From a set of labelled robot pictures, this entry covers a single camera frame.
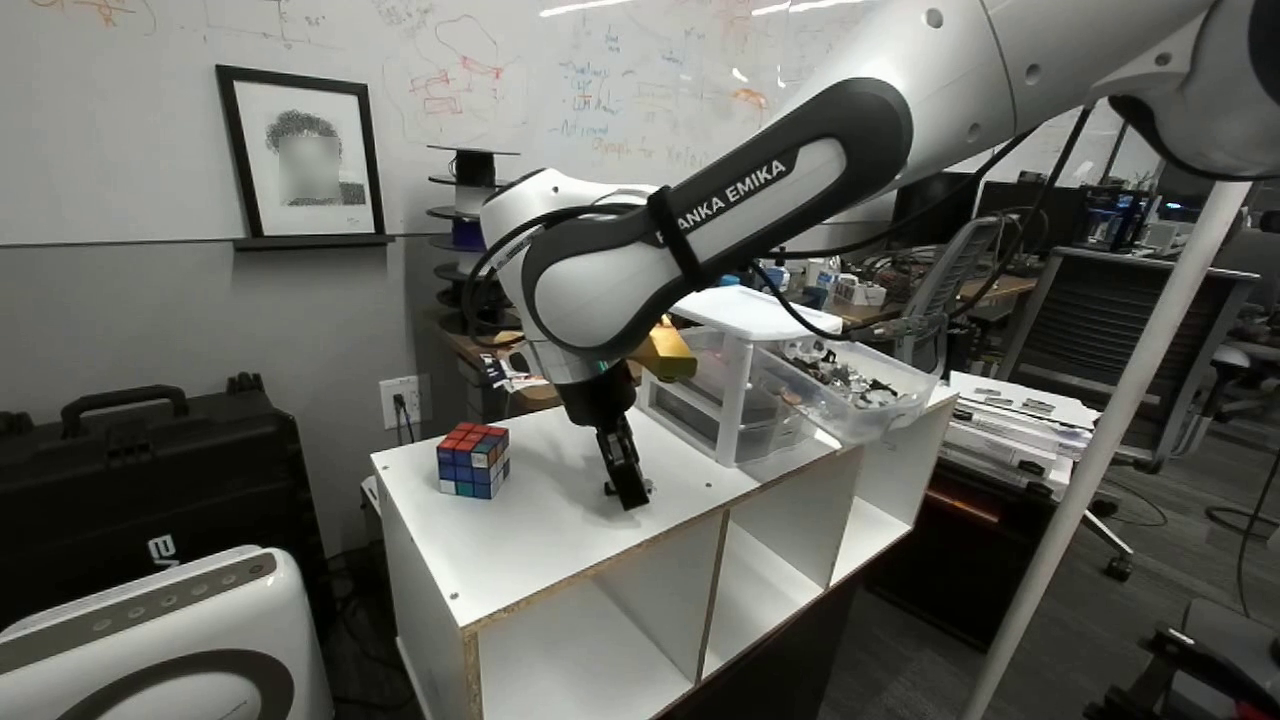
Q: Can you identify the white plastic drawer unit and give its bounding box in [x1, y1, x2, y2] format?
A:
[641, 284, 843, 462]

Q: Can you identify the clear top drawer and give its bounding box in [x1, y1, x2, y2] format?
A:
[752, 341, 936, 443]

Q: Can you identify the white shelf cabinet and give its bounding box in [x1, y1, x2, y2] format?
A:
[375, 392, 955, 720]

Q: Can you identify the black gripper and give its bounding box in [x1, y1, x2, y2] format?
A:
[590, 407, 648, 508]

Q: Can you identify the white pvc pipe frame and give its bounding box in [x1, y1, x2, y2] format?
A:
[959, 178, 1252, 720]

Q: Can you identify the white rounded appliance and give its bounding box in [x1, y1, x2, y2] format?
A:
[0, 544, 338, 720]

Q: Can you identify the white franka robot arm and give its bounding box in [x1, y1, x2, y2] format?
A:
[481, 0, 1280, 508]

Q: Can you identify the framed portrait picture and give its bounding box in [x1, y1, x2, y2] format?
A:
[217, 62, 386, 247]

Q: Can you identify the black hard case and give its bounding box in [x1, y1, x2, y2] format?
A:
[0, 371, 333, 623]

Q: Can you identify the rubiks cube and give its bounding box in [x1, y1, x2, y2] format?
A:
[438, 419, 513, 499]

